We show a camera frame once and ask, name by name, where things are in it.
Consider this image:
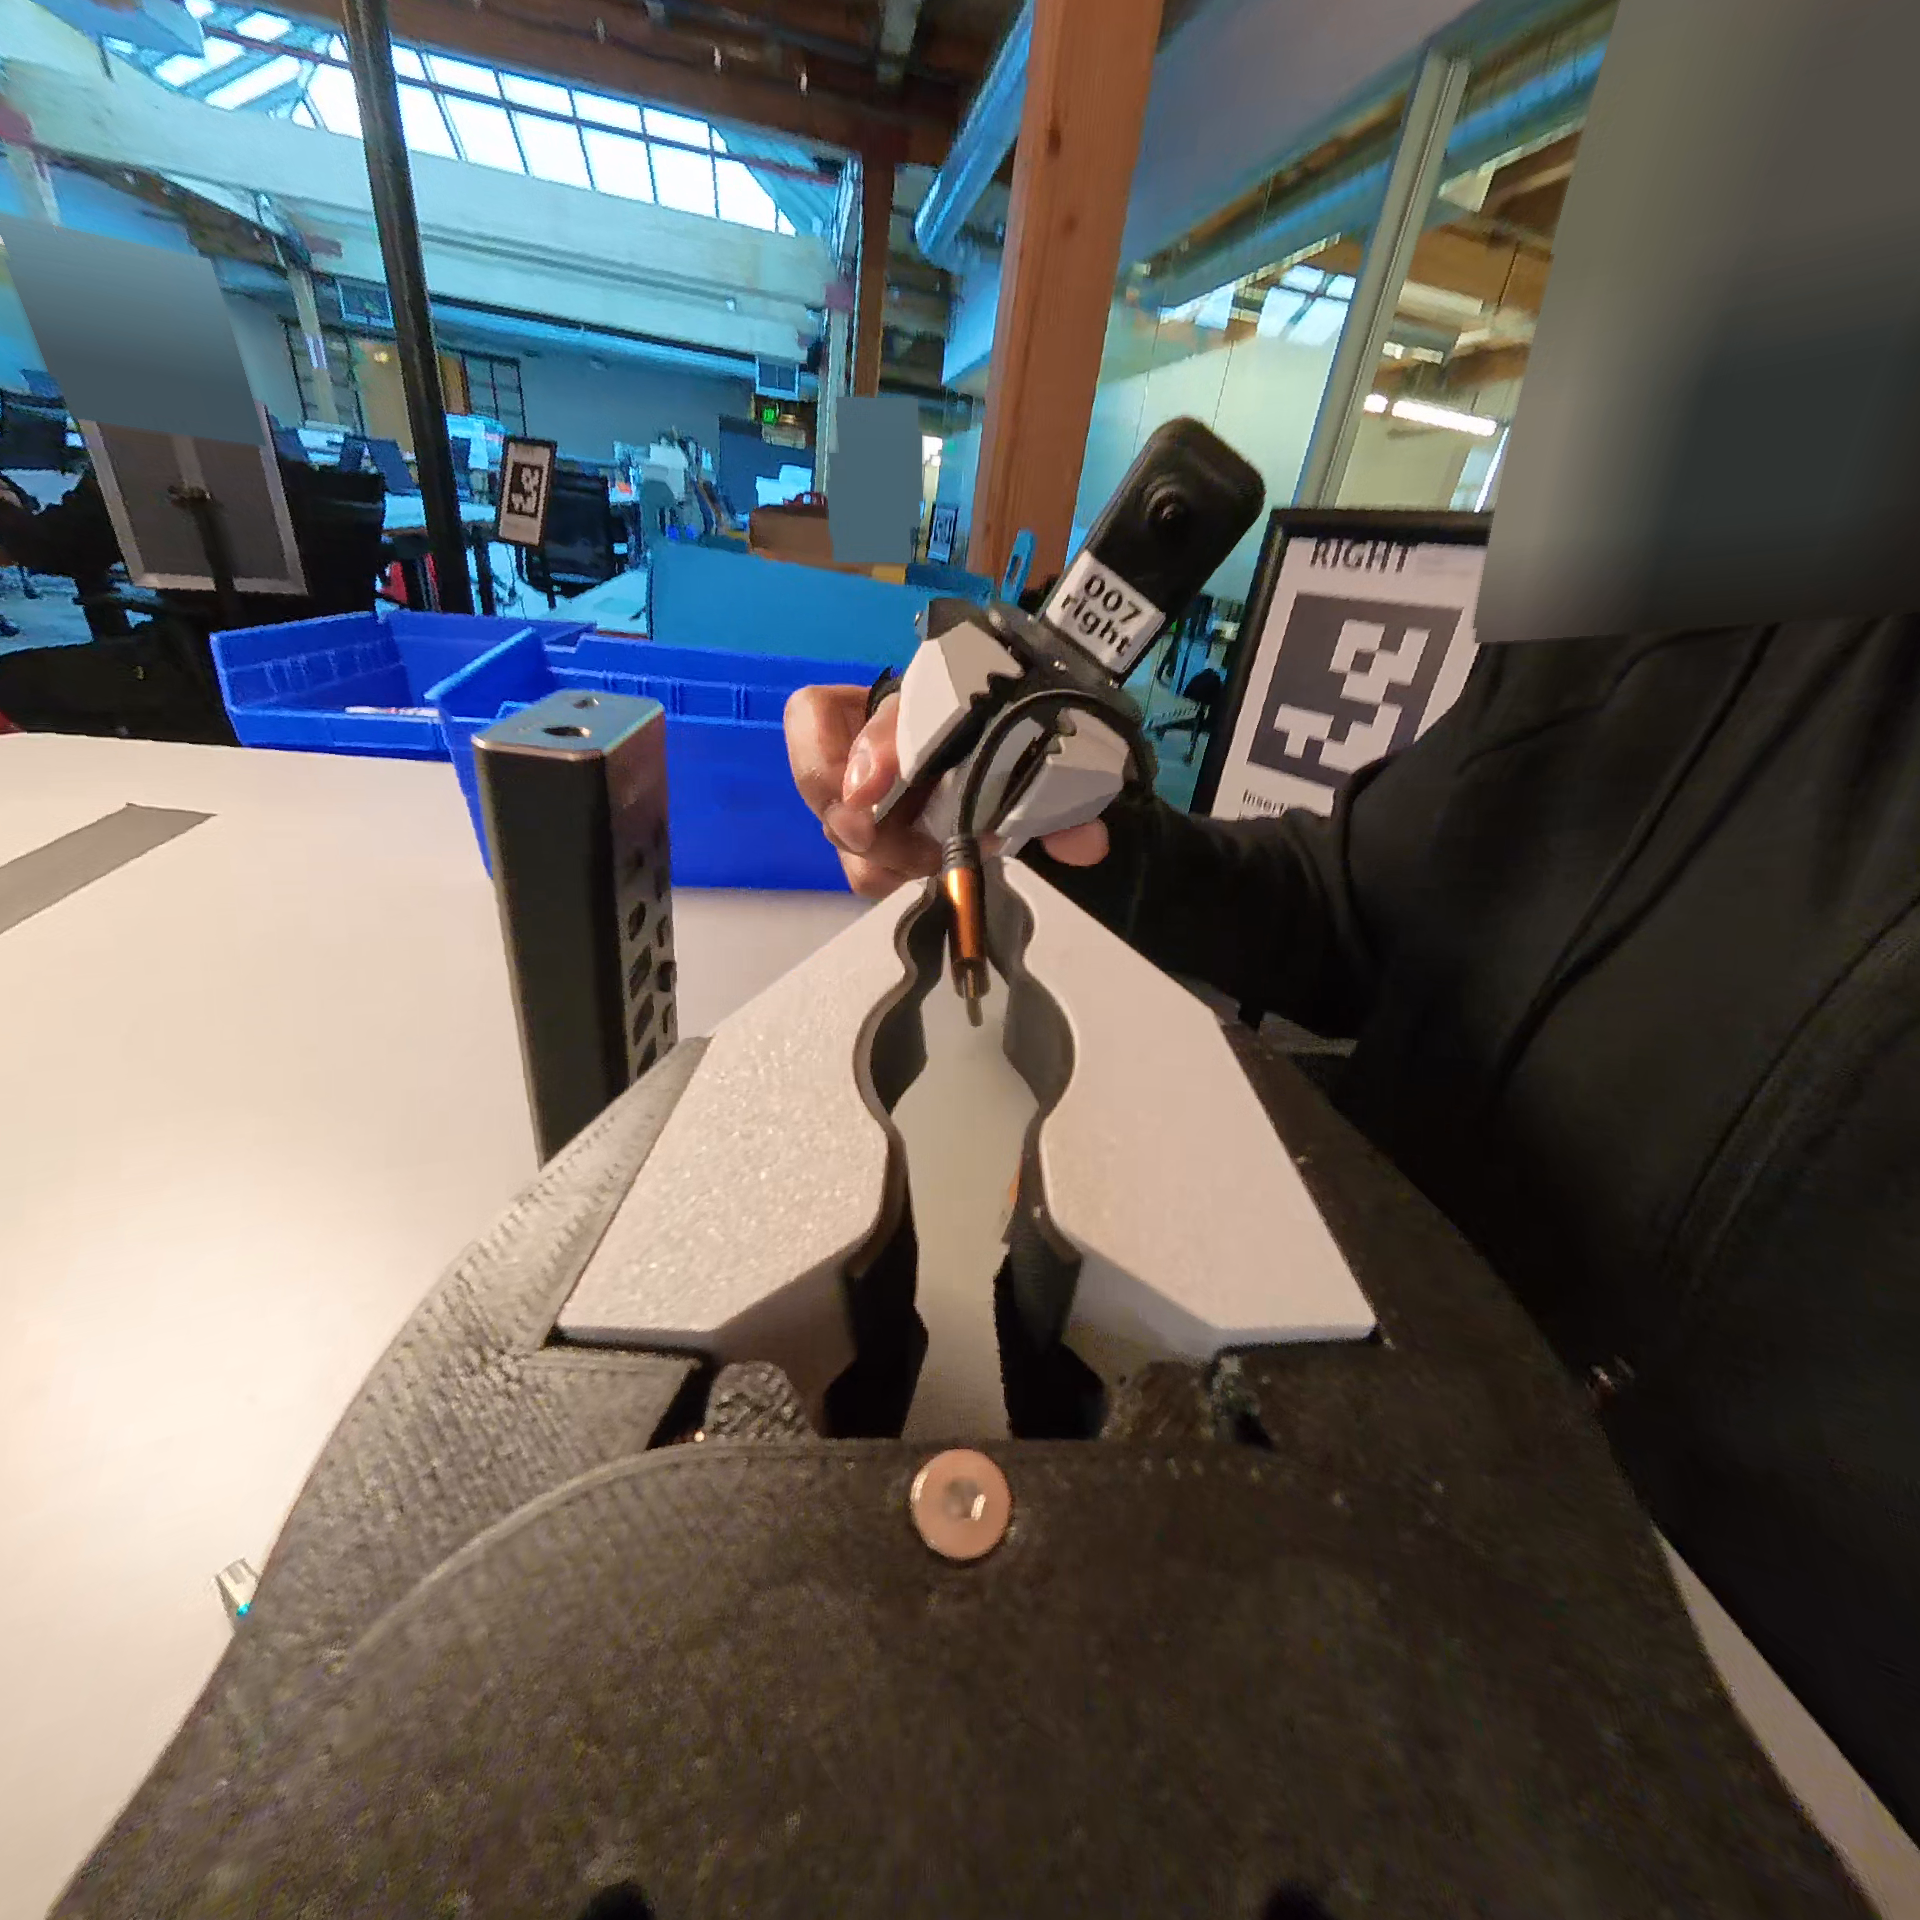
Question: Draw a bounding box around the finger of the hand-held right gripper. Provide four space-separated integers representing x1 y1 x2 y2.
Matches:
917 703 1133 861
872 617 1023 830

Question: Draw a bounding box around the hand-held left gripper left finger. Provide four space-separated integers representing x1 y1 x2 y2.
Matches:
557 876 951 1435

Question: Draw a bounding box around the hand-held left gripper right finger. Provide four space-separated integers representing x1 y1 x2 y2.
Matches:
982 861 1380 1435

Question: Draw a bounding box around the copper plug black cable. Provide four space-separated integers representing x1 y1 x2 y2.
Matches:
937 681 1088 1033

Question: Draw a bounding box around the blue plastic bin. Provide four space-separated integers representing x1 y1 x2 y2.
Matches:
424 628 908 895
210 607 544 753

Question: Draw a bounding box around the black long USB hub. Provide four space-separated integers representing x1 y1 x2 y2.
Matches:
472 685 682 1169

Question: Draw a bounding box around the person's right forearm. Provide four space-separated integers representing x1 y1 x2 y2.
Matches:
1042 752 1523 1060

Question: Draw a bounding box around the person's right hand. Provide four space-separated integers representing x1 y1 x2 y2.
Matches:
781 681 1115 900

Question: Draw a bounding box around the large blue plastic crate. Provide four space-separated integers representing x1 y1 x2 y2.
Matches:
646 537 994 666

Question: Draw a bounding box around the black framed tag board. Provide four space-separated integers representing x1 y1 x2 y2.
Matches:
1189 506 1497 827

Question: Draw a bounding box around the small tag sign on stand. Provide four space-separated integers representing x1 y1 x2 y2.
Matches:
495 435 562 552

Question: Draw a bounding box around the person's black jacket torso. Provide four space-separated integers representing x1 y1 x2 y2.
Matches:
1321 611 1920 1855

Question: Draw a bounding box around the black pole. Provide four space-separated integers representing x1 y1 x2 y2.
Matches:
340 0 482 617

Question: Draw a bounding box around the grey board stand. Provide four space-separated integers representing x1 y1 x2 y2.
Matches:
74 418 312 597

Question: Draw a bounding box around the black office chair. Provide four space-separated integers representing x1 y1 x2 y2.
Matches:
0 597 242 749

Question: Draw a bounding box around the wooden post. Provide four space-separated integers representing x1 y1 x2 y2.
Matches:
966 0 1165 589

